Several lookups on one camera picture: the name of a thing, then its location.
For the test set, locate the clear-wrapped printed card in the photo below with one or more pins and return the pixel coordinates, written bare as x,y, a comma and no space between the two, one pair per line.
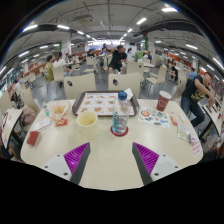
183,132

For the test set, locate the person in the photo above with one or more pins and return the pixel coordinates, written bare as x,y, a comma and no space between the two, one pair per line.
49,70
17,88
117,60
195,95
60,63
191,74

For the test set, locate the small tissue pack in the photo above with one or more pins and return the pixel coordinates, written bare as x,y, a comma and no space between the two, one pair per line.
193,140

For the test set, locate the white sticker sheet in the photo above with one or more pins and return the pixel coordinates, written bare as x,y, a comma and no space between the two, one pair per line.
153,117

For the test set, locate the beige chair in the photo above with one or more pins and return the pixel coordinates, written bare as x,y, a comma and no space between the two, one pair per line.
126,85
80,86

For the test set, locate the red wallet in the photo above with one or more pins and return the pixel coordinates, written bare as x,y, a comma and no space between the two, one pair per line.
33,138

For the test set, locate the clear blue-capped water bottle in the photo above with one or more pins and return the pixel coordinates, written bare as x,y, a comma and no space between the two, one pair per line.
120,115

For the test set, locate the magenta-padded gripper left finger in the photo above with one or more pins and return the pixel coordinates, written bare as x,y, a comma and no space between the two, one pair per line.
77,157

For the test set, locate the pink backpack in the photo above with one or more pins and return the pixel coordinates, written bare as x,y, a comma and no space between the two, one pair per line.
28,115

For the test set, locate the cream paper cup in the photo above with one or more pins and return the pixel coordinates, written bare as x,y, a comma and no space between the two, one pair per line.
86,125

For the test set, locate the white paper card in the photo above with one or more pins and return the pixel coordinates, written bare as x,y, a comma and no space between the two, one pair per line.
42,124

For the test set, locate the red paper cup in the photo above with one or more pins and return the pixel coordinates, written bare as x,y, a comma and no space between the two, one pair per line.
163,101

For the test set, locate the small red snack packet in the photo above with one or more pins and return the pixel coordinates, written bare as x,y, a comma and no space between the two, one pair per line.
174,120

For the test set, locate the ceiling air conditioner unit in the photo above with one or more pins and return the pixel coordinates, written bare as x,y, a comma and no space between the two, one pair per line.
83,18

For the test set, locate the group of ceiling lights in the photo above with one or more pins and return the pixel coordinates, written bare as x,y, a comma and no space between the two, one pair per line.
63,27

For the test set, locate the pink printed flyer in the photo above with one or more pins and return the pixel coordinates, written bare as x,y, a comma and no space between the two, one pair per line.
196,148

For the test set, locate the small teal bottle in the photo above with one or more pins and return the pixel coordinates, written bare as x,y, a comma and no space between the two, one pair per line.
46,111

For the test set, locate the clear plastic bag with fries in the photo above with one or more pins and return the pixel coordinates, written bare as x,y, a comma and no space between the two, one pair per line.
60,110

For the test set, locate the group of beige chairs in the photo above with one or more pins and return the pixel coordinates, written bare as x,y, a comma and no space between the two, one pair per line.
135,67

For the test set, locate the beige dining table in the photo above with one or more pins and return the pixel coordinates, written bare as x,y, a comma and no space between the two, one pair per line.
213,118
10,125

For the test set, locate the brown tray with paper liner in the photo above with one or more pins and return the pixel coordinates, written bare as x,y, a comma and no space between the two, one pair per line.
96,103

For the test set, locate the crumpled white napkin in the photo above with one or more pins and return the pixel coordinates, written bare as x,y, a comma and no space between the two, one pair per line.
129,94

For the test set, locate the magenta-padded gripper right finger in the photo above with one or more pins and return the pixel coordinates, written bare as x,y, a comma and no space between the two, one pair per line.
146,157

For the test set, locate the red sauce packet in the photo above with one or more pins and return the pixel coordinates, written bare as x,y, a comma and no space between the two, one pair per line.
61,122

